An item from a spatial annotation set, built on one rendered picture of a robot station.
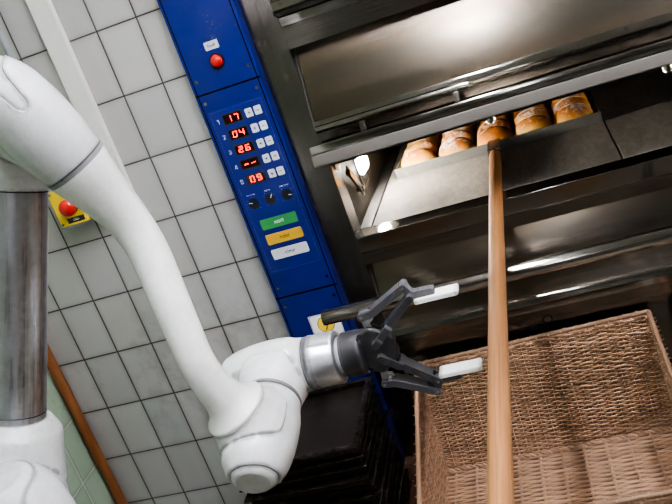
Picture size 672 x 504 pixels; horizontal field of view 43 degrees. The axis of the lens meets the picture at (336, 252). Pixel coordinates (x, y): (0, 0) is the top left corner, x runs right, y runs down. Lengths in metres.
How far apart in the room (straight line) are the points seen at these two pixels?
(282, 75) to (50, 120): 0.77
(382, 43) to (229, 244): 0.59
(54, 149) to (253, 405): 0.46
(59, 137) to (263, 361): 0.47
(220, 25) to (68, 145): 0.72
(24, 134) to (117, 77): 0.80
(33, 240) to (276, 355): 0.42
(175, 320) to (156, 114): 0.82
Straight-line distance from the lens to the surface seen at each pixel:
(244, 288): 2.09
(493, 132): 2.31
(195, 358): 1.26
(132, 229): 1.29
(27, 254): 1.42
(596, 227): 1.97
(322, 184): 1.94
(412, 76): 1.84
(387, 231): 1.96
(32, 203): 1.42
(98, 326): 2.27
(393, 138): 1.74
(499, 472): 1.01
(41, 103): 1.24
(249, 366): 1.41
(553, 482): 2.01
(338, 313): 1.64
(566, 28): 1.83
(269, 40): 1.89
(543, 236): 1.97
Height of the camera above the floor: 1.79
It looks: 18 degrees down
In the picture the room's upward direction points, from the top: 20 degrees counter-clockwise
